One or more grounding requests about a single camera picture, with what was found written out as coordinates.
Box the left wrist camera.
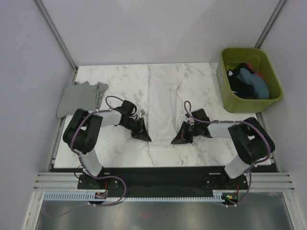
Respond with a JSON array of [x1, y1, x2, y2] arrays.
[[137, 109, 147, 118]]

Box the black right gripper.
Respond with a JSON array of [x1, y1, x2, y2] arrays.
[[172, 121, 200, 144]]

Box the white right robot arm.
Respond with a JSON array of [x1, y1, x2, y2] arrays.
[[171, 108, 275, 189]]

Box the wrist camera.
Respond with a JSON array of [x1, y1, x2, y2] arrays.
[[185, 114, 194, 122], [137, 109, 147, 118]]

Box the white t-shirt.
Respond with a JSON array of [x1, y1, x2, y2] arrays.
[[148, 64, 185, 146]]

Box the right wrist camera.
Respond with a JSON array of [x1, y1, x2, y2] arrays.
[[185, 114, 194, 122]]

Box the grey folded t-shirt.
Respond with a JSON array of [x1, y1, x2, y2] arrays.
[[56, 81, 109, 118]]

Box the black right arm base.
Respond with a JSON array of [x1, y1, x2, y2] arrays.
[[203, 166, 248, 190]]

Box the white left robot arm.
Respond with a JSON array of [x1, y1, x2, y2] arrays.
[[63, 100, 152, 188]]

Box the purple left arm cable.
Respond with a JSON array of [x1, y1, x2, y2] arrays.
[[44, 96, 127, 219]]

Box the aluminium front frame rail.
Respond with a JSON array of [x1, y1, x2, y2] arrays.
[[34, 172, 295, 192]]

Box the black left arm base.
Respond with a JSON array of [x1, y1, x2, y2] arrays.
[[77, 172, 120, 190]]

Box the dark clothes pile in bin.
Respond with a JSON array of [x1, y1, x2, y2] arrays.
[[227, 63, 270, 100]]

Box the olive green plastic bin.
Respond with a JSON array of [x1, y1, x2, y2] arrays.
[[216, 47, 283, 113]]

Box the white slotted cable duct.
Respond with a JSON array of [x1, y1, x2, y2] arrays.
[[44, 191, 224, 202]]

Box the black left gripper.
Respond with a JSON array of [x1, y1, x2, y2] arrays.
[[121, 117, 151, 143]]

